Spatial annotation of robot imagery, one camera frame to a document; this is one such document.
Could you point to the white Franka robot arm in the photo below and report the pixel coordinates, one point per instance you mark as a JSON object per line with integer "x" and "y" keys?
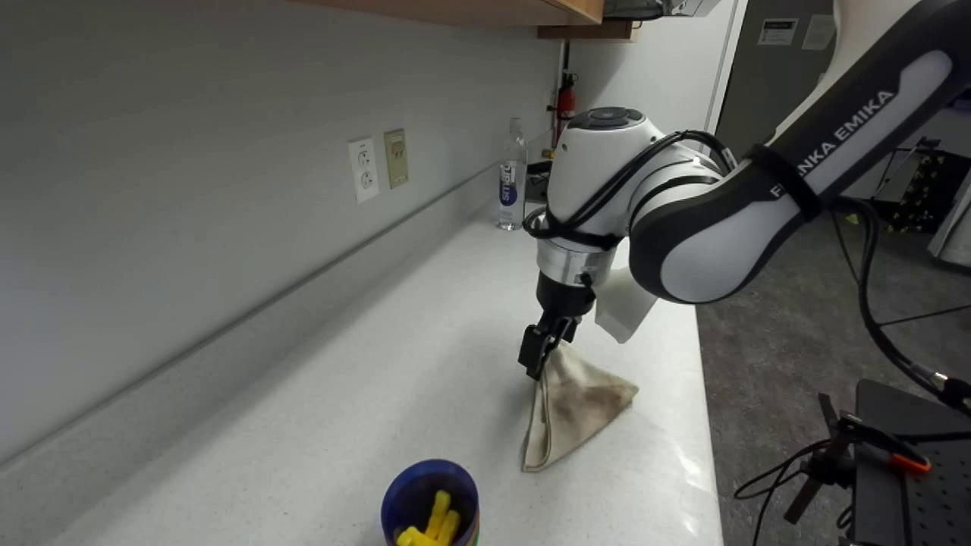
{"x": 709, "y": 222}

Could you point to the beige wall switch plate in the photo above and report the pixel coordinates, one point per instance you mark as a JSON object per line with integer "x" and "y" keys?
{"x": 397, "y": 159}

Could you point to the green cup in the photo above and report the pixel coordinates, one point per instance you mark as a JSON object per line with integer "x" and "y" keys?
{"x": 399, "y": 504}

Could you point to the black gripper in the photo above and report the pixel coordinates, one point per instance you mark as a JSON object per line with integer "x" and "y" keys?
{"x": 564, "y": 300}

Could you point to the black equipment table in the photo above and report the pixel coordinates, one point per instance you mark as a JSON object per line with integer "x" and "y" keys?
{"x": 914, "y": 486}

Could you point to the clear plastic water bottle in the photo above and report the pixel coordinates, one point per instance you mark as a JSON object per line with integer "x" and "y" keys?
{"x": 509, "y": 185}

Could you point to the gray door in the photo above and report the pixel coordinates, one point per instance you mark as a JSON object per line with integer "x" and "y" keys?
{"x": 775, "y": 72}

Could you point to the wooden wall cabinet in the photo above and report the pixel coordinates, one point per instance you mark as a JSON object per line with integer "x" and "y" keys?
{"x": 475, "y": 10}

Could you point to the white wall outlet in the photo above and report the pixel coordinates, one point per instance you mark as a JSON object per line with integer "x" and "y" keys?
{"x": 367, "y": 172}

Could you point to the yellow plastic pieces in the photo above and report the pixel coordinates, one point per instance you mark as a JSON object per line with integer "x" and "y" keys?
{"x": 432, "y": 515}

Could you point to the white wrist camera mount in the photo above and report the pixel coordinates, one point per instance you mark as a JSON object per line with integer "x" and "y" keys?
{"x": 623, "y": 306}

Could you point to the beige cloth towel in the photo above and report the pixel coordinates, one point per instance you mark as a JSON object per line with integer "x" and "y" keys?
{"x": 572, "y": 409}

